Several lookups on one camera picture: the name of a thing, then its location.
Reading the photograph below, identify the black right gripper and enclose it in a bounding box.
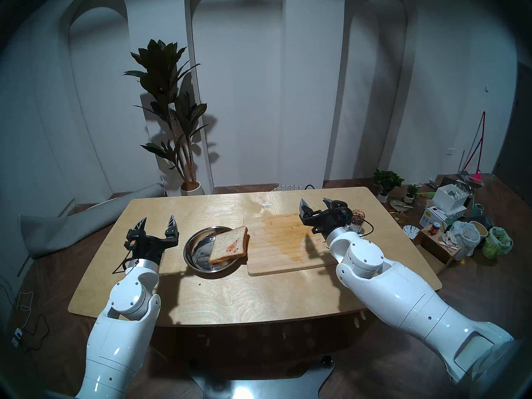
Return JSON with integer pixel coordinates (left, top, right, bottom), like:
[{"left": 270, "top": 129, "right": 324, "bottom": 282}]
[{"left": 299, "top": 197, "right": 355, "bottom": 239}]

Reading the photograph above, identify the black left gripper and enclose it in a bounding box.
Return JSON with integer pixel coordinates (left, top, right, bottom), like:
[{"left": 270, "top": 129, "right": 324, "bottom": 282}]
[{"left": 124, "top": 214, "right": 180, "bottom": 271}]

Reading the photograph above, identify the round steel plate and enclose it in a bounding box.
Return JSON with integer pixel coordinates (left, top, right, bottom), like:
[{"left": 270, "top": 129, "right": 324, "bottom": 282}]
[{"left": 183, "top": 226, "right": 250, "bottom": 274}]

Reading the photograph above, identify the slice of white bread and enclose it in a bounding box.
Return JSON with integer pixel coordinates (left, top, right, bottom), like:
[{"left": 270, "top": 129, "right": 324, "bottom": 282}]
[{"left": 208, "top": 226, "right": 249, "bottom": 264}]

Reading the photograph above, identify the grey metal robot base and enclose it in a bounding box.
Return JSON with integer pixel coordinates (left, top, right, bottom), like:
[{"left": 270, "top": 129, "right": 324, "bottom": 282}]
[{"left": 189, "top": 355, "right": 335, "bottom": 399}]

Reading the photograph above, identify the glass jam jar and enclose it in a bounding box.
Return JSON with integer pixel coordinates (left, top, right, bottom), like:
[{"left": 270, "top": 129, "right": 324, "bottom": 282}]
[{"left": 348, "top": 210, "right": 366, "bottom": 234}]

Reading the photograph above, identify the wooden cutting board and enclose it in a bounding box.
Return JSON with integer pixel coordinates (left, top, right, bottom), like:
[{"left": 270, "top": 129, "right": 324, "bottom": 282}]
[{"left": 246, "top": 213, "right": 339, "bottom": 277}]

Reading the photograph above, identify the bushy small potted plant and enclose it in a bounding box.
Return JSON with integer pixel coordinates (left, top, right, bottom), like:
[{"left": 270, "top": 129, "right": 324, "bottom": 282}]
[{"left": 372, "top": 169, "right": 404, "bottom": 203}]

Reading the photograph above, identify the white yellow carton box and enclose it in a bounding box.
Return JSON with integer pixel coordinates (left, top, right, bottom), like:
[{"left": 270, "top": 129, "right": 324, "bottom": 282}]
[{"left": 419, "top": 206, "right": 449, "bottom": 232}]

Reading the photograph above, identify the brown cardboard box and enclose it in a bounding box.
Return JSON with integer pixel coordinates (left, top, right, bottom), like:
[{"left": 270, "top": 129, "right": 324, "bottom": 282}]
[{"left": 414, "top": 226, "right": 458, "bottom": 266}]

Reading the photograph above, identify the white open box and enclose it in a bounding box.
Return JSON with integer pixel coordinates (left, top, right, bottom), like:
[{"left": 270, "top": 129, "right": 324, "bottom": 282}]
[{"left": 432, "top": 184, "right": 472, "bottom": 215}]

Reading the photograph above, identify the white plastic bag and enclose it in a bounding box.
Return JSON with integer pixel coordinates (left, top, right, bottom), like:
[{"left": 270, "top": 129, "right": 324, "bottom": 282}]
[{"left": 443, "top": 220, "right": 482, "bottom": 261}]

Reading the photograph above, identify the tall dark green plant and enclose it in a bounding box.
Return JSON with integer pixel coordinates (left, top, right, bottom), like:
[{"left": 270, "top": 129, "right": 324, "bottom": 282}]
[{"left": 123, "top": 39, "right": 209, "bottom": 185}]

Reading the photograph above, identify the green plastic bag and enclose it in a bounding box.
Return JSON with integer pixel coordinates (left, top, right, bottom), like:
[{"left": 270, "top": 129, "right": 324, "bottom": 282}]
[{"left": 482, "top": 227, "right": 514, "bottom": 260}]

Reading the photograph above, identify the black floor cable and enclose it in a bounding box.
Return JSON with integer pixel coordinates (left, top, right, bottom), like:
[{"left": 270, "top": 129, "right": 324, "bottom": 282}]
[{"left": 8, "top": 313, "right": 50, "bottom": 353}]

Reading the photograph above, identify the red handled broom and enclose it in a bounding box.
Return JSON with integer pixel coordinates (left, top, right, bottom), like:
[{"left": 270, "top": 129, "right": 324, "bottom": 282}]
[{"left": 459, "top": 111, "right": 487, "bottom": 185}]

